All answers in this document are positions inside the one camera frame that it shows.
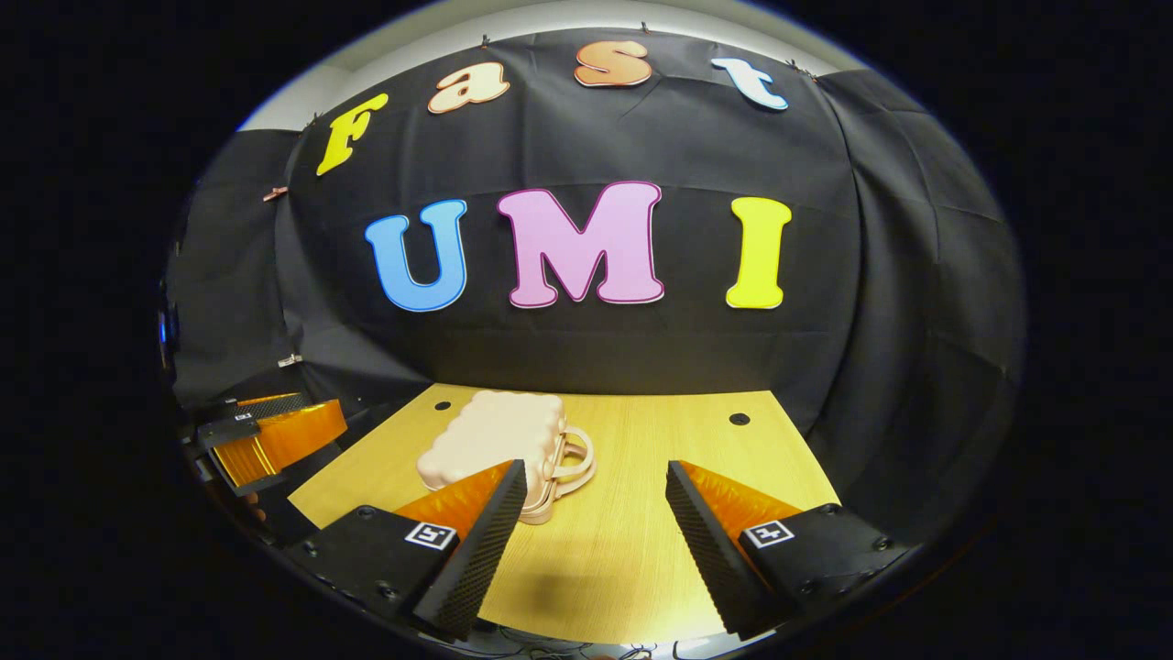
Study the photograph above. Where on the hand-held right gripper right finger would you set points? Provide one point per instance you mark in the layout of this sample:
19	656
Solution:
706	550

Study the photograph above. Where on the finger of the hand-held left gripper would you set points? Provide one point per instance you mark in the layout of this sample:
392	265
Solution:
284	440
243	417

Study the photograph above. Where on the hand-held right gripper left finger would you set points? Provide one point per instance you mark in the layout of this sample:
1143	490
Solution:
486	550

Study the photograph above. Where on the pale pink scalloped suitcase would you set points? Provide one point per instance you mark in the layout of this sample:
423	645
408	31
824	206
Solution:
495	431

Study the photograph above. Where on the silver cloth clip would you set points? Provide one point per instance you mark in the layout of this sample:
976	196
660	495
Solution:
290	360

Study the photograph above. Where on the copper cloth clip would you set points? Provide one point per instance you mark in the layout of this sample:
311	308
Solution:
275	192

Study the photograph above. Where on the black backdrop cloth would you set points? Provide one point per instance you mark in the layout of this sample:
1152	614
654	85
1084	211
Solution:
871	275

